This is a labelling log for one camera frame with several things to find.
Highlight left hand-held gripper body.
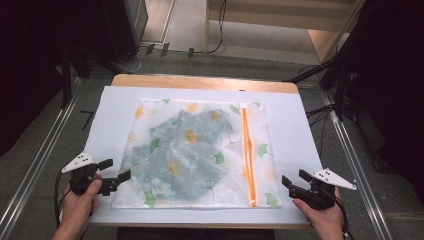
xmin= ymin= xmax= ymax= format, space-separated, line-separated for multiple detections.
xmin=61 ymin=152 xmax=120 ymax=197

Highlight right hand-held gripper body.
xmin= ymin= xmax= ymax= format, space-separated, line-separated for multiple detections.
xmin=288 ymin=167 xmax=357 ymax=211

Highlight leaf print mesh laundry bag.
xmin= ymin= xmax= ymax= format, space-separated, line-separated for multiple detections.
xmin=111 ymin=97 xmax=283 ymax=210

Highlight person's right hand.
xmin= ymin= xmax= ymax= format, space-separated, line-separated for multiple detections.
xmin=292 ymin=187 xmax=345 ymax=235

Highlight person's left hand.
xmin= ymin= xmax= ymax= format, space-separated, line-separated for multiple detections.
xmin=59 ymin=173 xmax=104 ymax=232

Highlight white table sheet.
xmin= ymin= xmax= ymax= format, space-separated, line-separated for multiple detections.
xmin=84 ymin=85 xmax=324 ymax=225

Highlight blue patterned garment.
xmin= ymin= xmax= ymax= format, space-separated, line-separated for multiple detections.
xmin=121 ymin=108 xmax=235 ymax=202

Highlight black metal stand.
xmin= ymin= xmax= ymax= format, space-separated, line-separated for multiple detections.
xmin=60 ymin=44 xmax=129 ymax=110
xmin=282 ymin=58 xmax=349 ymax=122

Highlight wooden table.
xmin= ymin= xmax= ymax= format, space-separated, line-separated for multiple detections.
xmin=89 ymin=73 xmax=312 ymax=231

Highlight dark curtain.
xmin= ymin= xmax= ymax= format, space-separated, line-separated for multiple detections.
xmin=0 ymin=0 xmax=101 ymax=158
xmin=333 ymin=0 xmax=424 ymax=204

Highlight dark cabinet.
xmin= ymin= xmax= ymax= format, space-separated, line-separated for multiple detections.
xmin=98 ymin=0 xmax=150 ymax=64

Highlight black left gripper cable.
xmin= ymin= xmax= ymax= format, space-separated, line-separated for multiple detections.
xmin=53 ymin=169 xmax=73 ymax=228

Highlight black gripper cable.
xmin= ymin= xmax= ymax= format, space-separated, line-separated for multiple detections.
xmin=53 ymin=169 xmax=73 ymax=228
xmin=333 ymin=194 xmax=356 ymax=240

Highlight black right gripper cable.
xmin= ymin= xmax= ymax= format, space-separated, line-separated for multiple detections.
xmin=333 ymin=194 xmax=356 ymax=240

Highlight metal floor rail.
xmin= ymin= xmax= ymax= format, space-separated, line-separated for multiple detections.
xmin=0 ymin=77 xmax=84 ymax=240
xmin=320 ymin=90 xmax=395 ymax=240

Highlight black floor cables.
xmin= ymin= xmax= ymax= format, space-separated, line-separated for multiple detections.
xmin=305 ymin=103 xmax=336 ymax=155

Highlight white floor cable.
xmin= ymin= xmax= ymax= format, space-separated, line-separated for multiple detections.
xmin=114 ymin=45 xmax=148 ymax=75

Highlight light wooden frame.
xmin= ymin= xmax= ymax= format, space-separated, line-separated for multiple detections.
xmin=204 ymin=0 xmax=368 ymax=65

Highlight black hanging cable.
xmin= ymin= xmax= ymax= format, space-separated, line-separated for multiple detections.
xmin=194 ymin=0 xmax=228 ymax=56

